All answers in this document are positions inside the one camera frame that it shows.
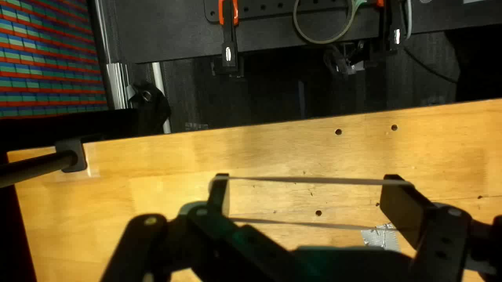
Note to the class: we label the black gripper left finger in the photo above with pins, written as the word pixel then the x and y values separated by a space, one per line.
pixel 235 244

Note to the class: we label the black round knob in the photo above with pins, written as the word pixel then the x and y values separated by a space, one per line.
pixel 149 102

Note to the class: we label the colourful striped panel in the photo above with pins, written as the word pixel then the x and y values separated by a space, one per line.
pixel 47 56

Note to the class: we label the silver aluminium post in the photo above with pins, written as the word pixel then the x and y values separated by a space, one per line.
pixel 118 86

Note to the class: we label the grey tape piece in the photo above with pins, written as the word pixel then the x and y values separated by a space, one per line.
pixel 377 238

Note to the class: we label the black equipment cart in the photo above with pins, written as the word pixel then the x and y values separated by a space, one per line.
pixel 157 25

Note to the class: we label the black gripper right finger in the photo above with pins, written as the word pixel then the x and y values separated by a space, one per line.
pixel 439 235

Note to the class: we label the black pole clamp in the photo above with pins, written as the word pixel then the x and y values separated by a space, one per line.
pixel 72 153

